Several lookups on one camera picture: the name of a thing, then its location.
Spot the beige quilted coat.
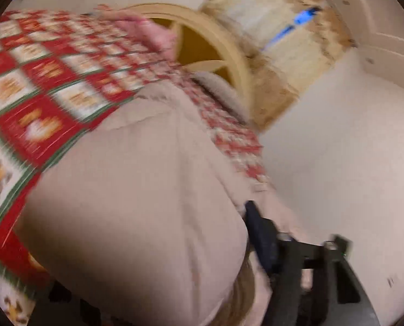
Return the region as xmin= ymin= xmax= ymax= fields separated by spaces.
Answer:
xmin=17 ymin=81 xmax=313 ymax=326

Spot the cream wooden headboard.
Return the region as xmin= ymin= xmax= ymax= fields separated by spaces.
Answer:
xmin=127 ymin=3 xmax=257 ymax=127

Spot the red checkered printed bedspread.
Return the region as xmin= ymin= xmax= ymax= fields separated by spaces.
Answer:
xmin=0 ymin=5 xmax=271 ymax=326

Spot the window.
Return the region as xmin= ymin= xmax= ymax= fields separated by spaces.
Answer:
xmin=265 ymin=6 xmax=322 ymax=50

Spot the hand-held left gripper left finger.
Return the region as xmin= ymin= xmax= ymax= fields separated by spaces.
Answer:
xmin=35 ymin=280 xmax=121 ymax=326

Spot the cream moulded door frame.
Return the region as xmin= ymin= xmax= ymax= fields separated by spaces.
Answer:
xmin=311 ymin=0 xmax=404 ymax=77

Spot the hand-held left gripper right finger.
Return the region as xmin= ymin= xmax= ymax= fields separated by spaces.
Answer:
xmin=244 ymin=200 xmax=381 ymax=326

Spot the beige floral curtain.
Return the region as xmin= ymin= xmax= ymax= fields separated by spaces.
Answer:
xmin=250 ymin=8 xmax=359 ymax=133
xmin=198 ymin=0 xmax=322 ymax=50

